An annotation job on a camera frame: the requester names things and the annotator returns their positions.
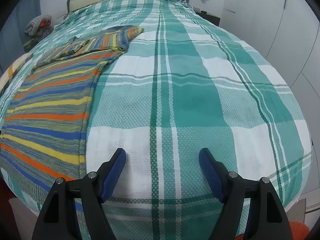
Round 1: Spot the multicolour striped knit sweater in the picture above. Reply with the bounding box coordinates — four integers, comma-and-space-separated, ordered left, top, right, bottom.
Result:
1, 25, 143, 204

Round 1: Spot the pile of clothes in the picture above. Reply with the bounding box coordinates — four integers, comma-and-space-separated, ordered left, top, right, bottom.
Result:
23, 15, 54, 53

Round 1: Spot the dark bedside table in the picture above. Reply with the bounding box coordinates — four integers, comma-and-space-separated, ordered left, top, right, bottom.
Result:
193, 7, 220, 26

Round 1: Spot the white wardrobe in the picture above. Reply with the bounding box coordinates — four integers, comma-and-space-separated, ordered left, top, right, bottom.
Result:
220, 0, 319, 212

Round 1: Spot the cream patterned pillow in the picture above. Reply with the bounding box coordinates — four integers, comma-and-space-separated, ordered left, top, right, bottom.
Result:
0, 53, 33, 95

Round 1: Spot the orange rug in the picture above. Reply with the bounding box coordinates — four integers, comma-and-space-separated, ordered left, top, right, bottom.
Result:
235, 221, 310, 239

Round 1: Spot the blue curtain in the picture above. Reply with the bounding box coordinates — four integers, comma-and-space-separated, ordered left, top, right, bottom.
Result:
0, 0, 41, 74

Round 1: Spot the teal plaid bedspread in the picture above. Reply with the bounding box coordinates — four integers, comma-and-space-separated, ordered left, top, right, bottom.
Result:
1, 0, 312, 239

